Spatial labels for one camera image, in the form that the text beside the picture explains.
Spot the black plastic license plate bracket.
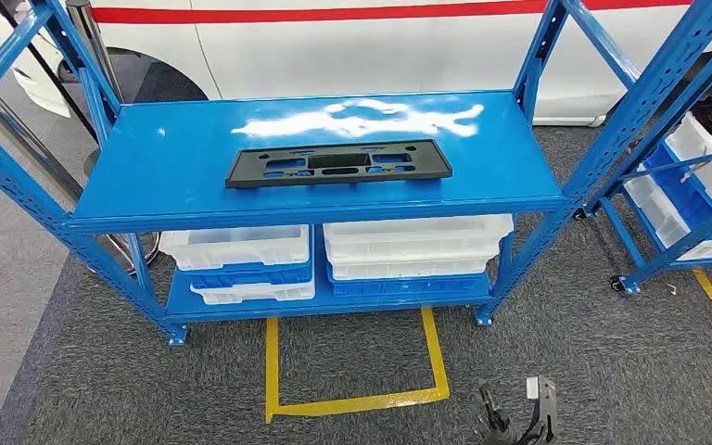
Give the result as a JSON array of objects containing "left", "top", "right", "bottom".
[{"left": 225, "top": 139, "right": 453, "bottom": 190}]

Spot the chrome metal bar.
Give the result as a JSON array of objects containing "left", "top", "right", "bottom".
[{"left": 0, "top": 61, "right": 85, "bottom": 205}]

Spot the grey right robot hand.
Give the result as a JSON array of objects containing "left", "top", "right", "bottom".
[{"left": 477, "top": 381, "right": 520, "bottom": 445}]

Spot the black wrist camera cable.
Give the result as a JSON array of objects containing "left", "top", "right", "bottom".
[{"left": 515, "top": 399, "right": 548, "bottom": 445}]

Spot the white car with red stripe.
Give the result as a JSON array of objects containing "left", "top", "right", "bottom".
[{"left": 0, "top": 0, "right": 712, "bottom": 127}]

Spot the blue plastic bin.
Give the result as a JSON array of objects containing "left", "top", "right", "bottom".
[
  {"left": 174, "top": 261, "right": 314, "bottom": 290},
  {"left": 642, "top": 142, "right": 712, "bottom": 242}
]

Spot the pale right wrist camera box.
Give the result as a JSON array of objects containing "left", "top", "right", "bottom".
[{"left": 525, "top": 375, "right": 559, "bottom": 440}]

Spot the chrome stanchion post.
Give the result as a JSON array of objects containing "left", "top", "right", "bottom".
[{"left": 66, "top": 0, "right": 162, "bottom": 275}]

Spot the black barrier belt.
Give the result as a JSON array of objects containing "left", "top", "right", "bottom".
[{"left": 0, "top": 0, "right": 99, "bottom": 143}]

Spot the blue wheeled shelf rack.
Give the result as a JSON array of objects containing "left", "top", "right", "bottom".
[{"left": 574, "top": 36, "right": 712, "bottom": 298}]

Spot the blue metal shelf rack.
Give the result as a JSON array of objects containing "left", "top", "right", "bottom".
[{"left": 0, "top": 0, "right": 712, "bottom": 347}]

